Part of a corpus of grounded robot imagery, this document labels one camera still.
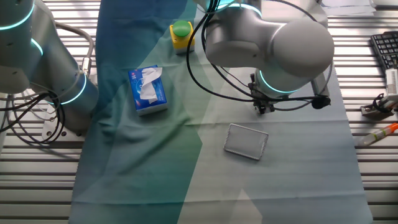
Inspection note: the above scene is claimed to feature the blue tissue box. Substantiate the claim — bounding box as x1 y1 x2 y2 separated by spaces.
127 64 169 116

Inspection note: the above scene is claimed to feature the black wrist cable bundle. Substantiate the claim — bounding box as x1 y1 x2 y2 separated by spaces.
185 0 332 112

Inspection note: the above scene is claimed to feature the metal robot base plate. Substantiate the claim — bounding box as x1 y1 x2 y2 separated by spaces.
41 116 86 141

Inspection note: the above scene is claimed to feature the black base cable bundle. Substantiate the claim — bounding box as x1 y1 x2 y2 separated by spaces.
0 90 67 146

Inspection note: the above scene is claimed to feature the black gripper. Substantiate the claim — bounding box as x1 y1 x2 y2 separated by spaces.
249 73 278 115

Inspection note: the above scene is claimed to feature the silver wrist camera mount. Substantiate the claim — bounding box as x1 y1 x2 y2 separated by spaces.
310 77 331 99

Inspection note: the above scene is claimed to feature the white paper sheet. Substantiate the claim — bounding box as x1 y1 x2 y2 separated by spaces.
320 0 377 16

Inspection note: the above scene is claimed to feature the blue green patterned tablecloth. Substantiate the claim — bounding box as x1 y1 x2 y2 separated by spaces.
68 0 374 224

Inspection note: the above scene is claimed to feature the yellow box green push button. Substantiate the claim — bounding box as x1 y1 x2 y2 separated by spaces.
169 20 196 55

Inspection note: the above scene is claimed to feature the black keyboard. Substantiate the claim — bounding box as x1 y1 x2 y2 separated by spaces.
369 30 398 71

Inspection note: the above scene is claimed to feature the clear tube orange cap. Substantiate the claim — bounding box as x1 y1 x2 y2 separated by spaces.
355 122 398 147

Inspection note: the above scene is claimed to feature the black clamp tool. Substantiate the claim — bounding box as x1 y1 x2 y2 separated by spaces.
360 92 398 118

